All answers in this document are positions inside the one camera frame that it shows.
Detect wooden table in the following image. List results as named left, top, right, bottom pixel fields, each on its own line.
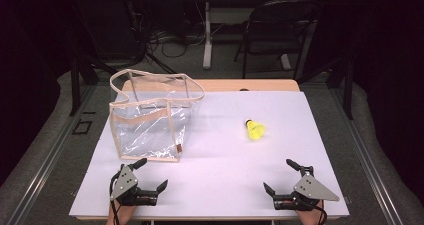
left=121, top=78, right=301, bottom=93

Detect person's left hand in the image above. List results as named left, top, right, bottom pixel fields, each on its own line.
left=106, top=201, right=137, bottom=225

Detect white table board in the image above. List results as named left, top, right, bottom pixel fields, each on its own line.
left=68, top=90, right=350, bottom=220

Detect person's right hand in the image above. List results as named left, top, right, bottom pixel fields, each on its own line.
left=295, top=200, right=325, bottom=225

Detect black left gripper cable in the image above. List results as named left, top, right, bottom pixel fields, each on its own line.
left=109, top=171, right=124, bottom=225

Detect black folding chair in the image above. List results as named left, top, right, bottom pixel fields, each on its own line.
left=233, top=0, right=318, bottom=80

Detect bundle of floor cables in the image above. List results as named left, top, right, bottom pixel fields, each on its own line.
left=146, top=21, right=208, bottom=59

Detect metal floor rail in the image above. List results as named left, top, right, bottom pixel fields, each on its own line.
left=6, top=84, right=98, bottom=225
left=328, top=84, right=405, bottom=225

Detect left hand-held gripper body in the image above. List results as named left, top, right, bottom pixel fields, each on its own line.
left=109, top=163, right=158, bottom=207

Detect transparent bag with beige trim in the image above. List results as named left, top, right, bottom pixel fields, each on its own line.
left=108, top=68, right=206, bottom=163

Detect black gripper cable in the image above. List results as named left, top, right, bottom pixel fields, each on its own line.
left=313, top=204, right=329, bottom=225
left=109, top=171, right=124, bottom=225

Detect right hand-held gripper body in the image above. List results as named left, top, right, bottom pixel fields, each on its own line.
left=273, top=165, right=341, bottom=211

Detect beige table with white legs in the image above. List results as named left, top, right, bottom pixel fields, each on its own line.
left=183, top=0, right=331, bottom=70

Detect yellow shuttlecock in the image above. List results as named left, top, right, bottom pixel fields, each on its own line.
left=245, top=118, right=267, bottom=141

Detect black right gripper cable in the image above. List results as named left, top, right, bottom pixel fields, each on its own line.
left=313, top=204, right=329, bottom=225

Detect black floor outlet frame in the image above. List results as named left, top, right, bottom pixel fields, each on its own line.
left=72, top=118, right=94, bottom=136

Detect black metal stand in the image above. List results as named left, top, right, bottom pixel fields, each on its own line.
left=68, top=49, right=101, bottom=117
left=296, top=49, right=355, bottom=121

